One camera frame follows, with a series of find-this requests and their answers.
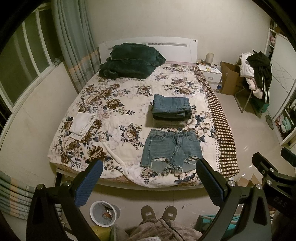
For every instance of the quilted pajama legs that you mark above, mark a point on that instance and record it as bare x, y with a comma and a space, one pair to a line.
161, 229

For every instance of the folded grey-green pants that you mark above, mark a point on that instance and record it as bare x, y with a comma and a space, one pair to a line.
155, 122

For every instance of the brown checkered bed sheet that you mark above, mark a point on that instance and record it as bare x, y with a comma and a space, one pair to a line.
227, 155

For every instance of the brown cardboard box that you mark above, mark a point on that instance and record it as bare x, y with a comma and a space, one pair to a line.
231, 80

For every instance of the white nightstand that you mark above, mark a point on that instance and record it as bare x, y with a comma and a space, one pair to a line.
212, 75

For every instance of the cream cylinder lamp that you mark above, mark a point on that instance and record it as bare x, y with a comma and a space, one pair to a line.
209, 58

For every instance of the white trash bin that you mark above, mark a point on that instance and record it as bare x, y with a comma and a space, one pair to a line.
104, 214

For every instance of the white framed window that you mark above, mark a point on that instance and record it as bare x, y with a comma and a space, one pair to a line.
30, 54

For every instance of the floral bed quilt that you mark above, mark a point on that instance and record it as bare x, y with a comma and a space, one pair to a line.
117, 136

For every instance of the right grey slipper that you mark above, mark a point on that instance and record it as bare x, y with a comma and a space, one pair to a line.
170, 213

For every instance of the white wardrobe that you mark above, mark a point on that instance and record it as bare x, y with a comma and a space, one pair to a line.
281, 107

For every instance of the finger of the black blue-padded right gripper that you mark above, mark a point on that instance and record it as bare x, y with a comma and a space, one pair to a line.
254, 221

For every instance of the white bed headboard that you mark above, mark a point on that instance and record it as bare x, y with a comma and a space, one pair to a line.
174, 49

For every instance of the grey-green curtain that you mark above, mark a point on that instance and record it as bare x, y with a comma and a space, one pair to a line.
76, 41

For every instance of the grey slipper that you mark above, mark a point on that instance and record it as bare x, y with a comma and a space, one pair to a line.
148, 214
170, 213

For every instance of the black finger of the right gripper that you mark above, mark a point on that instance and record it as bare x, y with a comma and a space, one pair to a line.
279, 188

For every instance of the left grey slipper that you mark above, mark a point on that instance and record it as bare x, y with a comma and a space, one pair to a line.
148, 214

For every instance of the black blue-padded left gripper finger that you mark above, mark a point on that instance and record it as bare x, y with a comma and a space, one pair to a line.
43, 222

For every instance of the chair piled with clothes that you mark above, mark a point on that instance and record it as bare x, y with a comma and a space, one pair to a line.
254, 93

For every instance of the folded white cloth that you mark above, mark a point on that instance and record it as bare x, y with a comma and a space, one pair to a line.
81, 124

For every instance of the dark green blanket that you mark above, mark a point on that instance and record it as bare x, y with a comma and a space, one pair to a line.
131, 60

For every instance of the ripped blue denim shorts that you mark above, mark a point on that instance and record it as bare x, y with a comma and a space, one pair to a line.
171, 152

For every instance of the striped cloth at left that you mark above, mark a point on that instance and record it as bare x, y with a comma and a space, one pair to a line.
16, 197

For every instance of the folded dark blue jeans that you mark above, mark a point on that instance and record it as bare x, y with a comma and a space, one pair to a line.
171, 108

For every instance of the black jacket on chair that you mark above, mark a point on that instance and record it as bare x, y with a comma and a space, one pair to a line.
262, 73

